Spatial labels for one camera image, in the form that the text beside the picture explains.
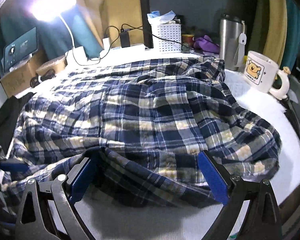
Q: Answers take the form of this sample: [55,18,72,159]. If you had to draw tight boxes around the black power adapter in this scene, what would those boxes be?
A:
[119,29,130,48]

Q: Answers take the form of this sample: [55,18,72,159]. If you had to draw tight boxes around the white bear mug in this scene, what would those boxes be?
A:
[243,50,290,100]

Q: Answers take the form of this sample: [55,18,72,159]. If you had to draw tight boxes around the bundled black cable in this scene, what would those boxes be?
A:
[29,68,57,88]

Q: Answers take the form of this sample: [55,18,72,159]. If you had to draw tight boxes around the yellow curtain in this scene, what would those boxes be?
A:
[77,0,142,45]

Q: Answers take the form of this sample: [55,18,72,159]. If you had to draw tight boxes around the cardboard box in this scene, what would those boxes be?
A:
[0,50,48,98]

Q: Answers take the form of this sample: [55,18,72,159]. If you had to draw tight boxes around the small red yellow jar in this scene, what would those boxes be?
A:
[181,34,194,48]

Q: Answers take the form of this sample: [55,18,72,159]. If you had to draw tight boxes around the white charger plug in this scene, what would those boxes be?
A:
[103,37,111,51]

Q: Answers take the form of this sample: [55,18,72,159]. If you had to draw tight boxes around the white desk lamp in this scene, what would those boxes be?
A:
[29,0,88,66]

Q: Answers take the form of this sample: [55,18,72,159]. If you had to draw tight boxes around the stainless steel tumbler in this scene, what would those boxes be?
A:
[219,14,247,72]

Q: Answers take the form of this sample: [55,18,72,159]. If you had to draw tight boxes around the teal curtain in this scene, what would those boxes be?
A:
[281,0,300,70]

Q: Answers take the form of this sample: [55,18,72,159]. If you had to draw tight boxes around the black vertical pole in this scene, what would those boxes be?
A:
[139,0,153,48]

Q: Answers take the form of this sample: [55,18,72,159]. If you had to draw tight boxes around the brown round container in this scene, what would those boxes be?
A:
[36,56,67,76]

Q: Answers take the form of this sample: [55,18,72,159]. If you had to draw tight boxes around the white power strip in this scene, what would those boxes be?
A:
[99,43,147,58]

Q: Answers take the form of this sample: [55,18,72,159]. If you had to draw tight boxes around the white quilted table cover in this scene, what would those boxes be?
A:
[0,47,300,240]

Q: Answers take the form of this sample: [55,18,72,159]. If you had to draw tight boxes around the purple cloth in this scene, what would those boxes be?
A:
[193,35,220,54]

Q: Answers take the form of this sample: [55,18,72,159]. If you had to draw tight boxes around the white perforated plastic basket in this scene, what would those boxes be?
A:
[151,24,181,53]

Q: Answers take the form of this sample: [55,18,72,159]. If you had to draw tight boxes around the clear blue plastic bag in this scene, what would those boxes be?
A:
[147,11,175,25]

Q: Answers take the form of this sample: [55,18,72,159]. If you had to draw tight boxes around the blue plaid pants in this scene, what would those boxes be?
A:
[1,57,282,210]

